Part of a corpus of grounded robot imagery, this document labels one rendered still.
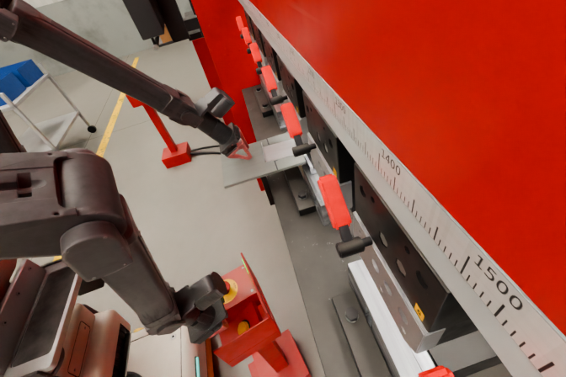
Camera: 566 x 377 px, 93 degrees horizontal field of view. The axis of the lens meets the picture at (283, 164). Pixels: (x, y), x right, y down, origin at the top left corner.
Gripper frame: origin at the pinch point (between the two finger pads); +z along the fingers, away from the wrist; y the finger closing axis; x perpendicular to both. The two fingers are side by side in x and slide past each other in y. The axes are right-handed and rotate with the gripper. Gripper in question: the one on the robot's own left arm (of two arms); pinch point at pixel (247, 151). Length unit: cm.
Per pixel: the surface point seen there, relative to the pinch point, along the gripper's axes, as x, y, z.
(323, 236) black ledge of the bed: -4.4, -28.9, 20.0
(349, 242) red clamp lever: -21, -55, -16
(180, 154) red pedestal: 107, 155, 47
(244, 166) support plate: 3.5, -2.7, 1.5
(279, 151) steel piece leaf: -7.3, -0.9, 7.4
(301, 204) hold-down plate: -3.7, -17.4, 16.3
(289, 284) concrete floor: 54, 3, 88
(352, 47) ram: -33, -50, -32
